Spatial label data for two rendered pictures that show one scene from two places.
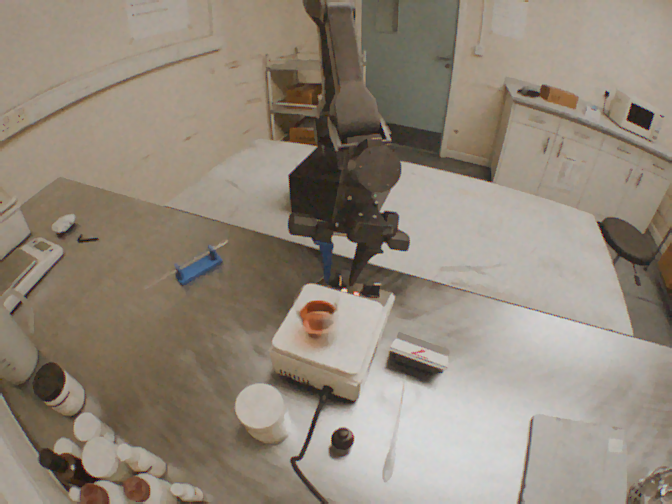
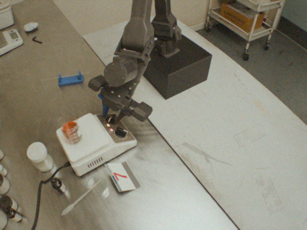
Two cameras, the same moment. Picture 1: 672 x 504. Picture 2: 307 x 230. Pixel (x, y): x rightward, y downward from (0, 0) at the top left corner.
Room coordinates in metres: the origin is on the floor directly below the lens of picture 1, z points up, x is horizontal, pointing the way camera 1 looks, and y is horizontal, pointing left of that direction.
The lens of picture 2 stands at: (0.06, -0.34, 1.52)
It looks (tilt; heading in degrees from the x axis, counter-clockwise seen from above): 52 degrees down; 32
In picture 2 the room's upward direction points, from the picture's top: 2 degrees clockwise
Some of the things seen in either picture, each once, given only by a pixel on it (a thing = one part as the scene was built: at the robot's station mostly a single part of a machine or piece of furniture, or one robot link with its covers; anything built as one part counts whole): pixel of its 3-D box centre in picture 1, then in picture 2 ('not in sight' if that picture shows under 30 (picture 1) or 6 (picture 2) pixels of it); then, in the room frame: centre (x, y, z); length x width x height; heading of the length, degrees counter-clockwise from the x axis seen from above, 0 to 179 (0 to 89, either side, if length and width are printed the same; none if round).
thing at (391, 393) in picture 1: (401, 393); (97, 186); (0.18, -0.09, 0.91); 0.06 x 0.06 x 0.02
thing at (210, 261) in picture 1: (196, 263); (70, 77); (0.43, 0.28, 0.92); 0.10 x 0.03 x 0.04; 134
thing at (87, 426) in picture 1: (94, 432); not in sight; (0.07, 0.35, 0.93); 0.05 x 0.05 x 0.05
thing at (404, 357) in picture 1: (421, 350); (122, 175); (0.24, -0.13, 0.92); 0.09 x 0.06 x 0.04; 64
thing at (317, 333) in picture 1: (316, 319); (69, 129); (0.23, 0.02, 1.02); 0.06 x 0.05 x 0.08; 141
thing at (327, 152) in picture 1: (335, 152); (166, 44); (0.66, 0.00, 1.04); 0.07 x 0.07 x 0.06; 75
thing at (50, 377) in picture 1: (59, 390); not in sight; (0.11, 0.45, 0.94); 0.07 x 0.07 x 0.07
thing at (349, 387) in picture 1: (336, 329); (92, 141); (0.27, 0.00, 0.94); 0.22 x 0.13 x 0.08; 159
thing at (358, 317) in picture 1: (329, 325); (82, 136); (0.25, 0.01, 0.98); 0.12 x 0.12 x 0.01; 69
